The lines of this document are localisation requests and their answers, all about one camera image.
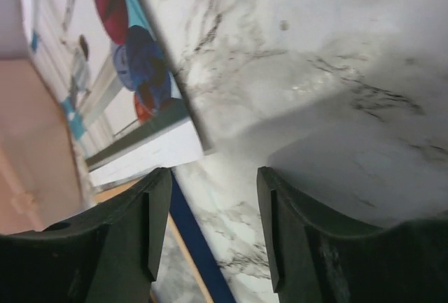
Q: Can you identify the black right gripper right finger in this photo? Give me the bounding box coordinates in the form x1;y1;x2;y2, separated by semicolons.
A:
256;167;447;302

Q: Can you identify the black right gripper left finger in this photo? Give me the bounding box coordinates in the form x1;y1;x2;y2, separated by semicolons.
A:
1;169;172;302

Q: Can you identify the blue wooden picture frame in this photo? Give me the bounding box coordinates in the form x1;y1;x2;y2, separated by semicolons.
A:
89;169;235;302

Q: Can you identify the photo print with balloons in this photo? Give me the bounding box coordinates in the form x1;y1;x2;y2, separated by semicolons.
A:
22;0;209;186

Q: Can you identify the pink plastic storage box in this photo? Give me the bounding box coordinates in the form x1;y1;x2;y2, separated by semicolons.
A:
1;59;96;234

